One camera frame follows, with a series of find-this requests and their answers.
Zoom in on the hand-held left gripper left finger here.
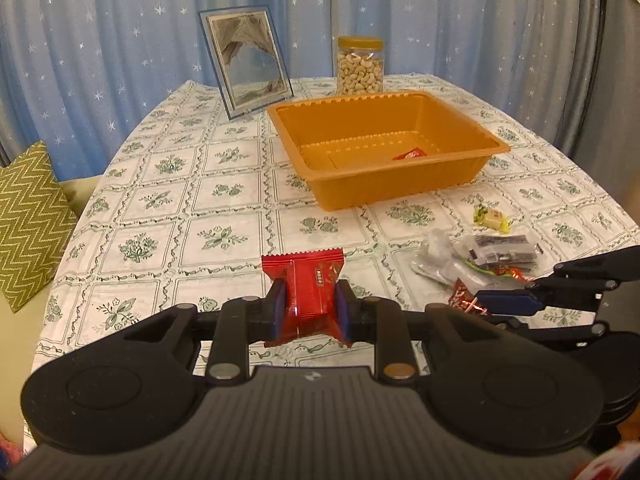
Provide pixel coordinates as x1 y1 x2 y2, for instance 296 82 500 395
122 280 289 387

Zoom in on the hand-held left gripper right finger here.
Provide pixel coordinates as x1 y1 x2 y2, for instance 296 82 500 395
336 280 497 382

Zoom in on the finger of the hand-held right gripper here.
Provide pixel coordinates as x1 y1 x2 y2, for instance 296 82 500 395
487 312 611 353
474 247 640 317

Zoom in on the large red snack packet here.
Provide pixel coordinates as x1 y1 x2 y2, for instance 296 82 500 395
261 249 353 348

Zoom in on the clear white snack packet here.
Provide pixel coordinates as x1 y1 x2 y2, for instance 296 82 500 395
411 229 482 286

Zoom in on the yellow-green candy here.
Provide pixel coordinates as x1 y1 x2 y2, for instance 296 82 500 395
472 203 512 233

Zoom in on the orange plastic tray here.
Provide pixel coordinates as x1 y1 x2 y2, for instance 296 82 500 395
267 91 512 212

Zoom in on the multicoloured wrapped candy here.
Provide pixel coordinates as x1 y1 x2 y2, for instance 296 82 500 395
467 260 535 281

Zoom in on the cashew nut jar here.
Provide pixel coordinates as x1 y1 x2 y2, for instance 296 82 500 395
336 36 385 96

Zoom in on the yellow-green sofa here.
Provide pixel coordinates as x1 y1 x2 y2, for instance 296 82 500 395
0 175 103 461

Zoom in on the green zigzag cushion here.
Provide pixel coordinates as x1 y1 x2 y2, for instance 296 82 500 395
0 141 79 313

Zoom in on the grey lace-trimmed curtain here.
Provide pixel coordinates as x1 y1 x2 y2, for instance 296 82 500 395
575 0 640 201

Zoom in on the blue star-print curtain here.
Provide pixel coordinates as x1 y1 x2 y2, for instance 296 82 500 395
0 0 606 181

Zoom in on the glass sand picture frame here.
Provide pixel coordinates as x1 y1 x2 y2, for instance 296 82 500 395
198 7 294 121

